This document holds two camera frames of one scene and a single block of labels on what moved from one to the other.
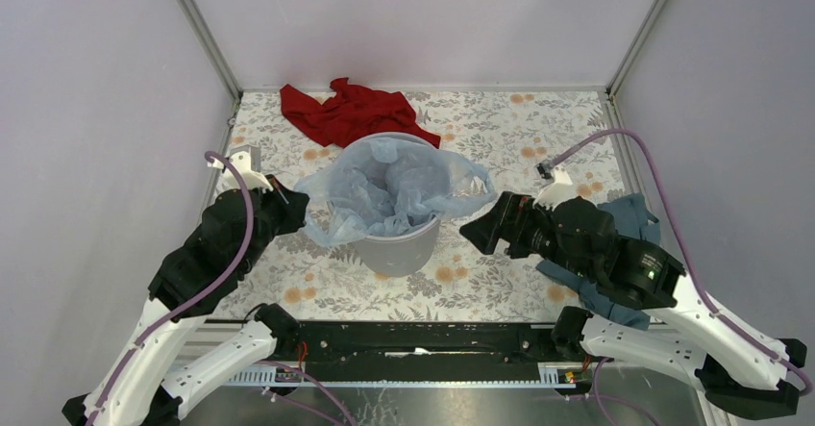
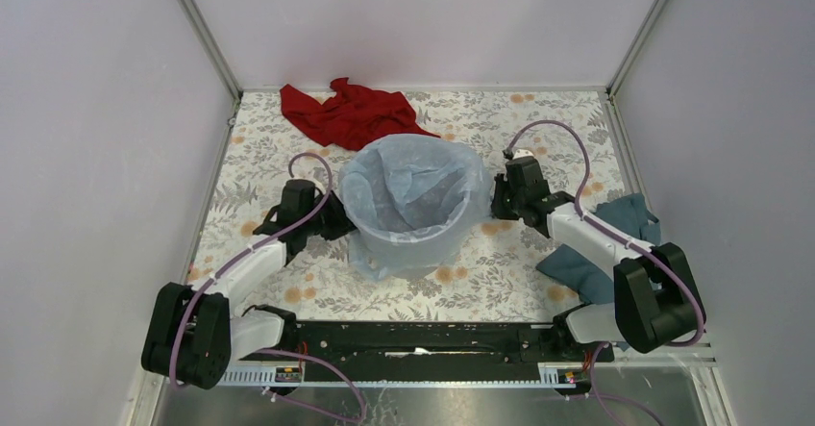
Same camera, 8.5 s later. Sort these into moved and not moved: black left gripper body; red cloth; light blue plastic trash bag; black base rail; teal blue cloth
Moved: black left gripper body; light blue plastic trash bag
Not moved: teal blue cloth; red cloth; black base rail
